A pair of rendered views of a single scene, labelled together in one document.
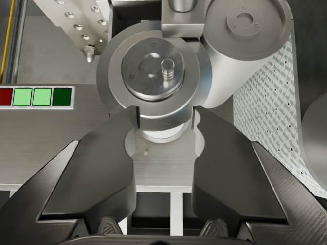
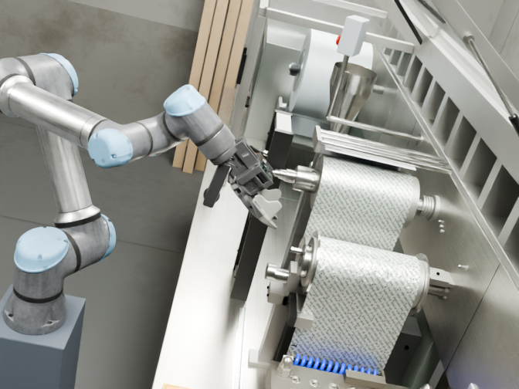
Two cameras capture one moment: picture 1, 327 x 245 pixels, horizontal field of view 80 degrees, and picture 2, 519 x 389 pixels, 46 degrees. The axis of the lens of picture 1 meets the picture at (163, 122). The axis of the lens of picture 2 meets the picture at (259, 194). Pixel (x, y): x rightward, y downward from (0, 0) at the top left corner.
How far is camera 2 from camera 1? 1.35 m
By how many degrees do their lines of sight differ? 82
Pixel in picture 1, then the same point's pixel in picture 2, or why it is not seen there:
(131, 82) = (303, 258)
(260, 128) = (350, 213)
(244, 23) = not seen: hidden behind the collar
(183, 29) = (294, 266)
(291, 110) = (316, 209)
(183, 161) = (458, 235)
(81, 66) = not seen: outside the picture
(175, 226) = (493, 174)
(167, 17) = (290, 273)
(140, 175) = (480, 248)
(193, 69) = not seen: hidden behind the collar
